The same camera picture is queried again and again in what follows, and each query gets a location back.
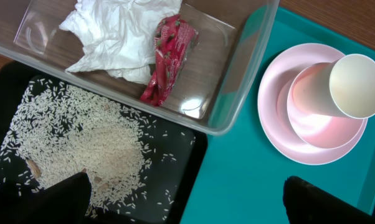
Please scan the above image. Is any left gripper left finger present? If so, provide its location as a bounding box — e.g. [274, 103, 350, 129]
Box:
[0, 172, 92, 224]

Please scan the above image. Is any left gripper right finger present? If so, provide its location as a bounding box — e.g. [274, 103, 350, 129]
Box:
[283, 176, 375, 224]

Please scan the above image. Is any cooked white rice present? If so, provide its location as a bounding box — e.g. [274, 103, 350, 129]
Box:
[2, 85, 152, 218]

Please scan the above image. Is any white napkin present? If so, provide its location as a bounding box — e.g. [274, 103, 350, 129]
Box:
[59, 0, 182, 85]

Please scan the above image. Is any red snack wrapper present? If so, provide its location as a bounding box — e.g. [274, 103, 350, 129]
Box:
[140, 14, 199, 106]

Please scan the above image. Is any teal serving tray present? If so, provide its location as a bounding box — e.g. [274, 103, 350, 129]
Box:
[181, 8, 375, 223]

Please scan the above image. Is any black plastic tray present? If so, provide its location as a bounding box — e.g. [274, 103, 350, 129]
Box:
[0, 62, 207, 224]

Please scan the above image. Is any pink small bowl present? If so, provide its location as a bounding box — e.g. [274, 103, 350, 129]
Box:
[286, 62, 365, 150]

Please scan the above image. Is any pink round plate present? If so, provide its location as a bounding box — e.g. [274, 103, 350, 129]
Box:
[257, 43, 359, 165]

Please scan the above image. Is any pink cup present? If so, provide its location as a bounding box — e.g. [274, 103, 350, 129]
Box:
[291, 54, 375, 119]

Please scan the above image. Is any clear plastic bin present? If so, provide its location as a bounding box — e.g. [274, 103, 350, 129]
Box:
[0, 0, 278, 135]

